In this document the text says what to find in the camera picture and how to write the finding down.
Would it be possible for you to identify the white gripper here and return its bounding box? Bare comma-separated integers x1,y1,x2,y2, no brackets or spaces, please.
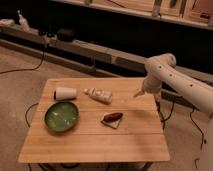
133,77,162,98

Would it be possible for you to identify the white plastic bottle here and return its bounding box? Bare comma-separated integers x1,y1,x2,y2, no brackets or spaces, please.
84,88,112,104

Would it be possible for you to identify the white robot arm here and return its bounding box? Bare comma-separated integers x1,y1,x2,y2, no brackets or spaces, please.
135,53,213,171

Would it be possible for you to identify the green ceramic bowl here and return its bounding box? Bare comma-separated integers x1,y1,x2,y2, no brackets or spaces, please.
44,101,79,133

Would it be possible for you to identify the white spray bottle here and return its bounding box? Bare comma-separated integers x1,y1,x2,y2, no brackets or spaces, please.
17,11,30,31

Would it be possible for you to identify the brown sausage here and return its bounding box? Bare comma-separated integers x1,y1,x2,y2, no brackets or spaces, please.
104,113,123,122

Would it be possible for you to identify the white paper cup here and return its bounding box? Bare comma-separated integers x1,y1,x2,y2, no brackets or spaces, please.
54,87,77,101

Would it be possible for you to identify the black device on ledge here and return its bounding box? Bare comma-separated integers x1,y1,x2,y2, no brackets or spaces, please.
57,28,75,42

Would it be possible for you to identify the wooden shelf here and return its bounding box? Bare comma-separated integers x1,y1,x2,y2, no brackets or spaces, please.
53,0,213,31

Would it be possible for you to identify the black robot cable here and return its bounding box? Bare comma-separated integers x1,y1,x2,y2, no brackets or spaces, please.
156,96,207,150

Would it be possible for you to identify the black cable on floor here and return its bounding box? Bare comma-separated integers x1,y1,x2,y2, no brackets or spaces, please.
0,49,46,76

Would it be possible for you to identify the black cable by table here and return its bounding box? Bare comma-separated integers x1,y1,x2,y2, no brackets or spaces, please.
24,102,40,129

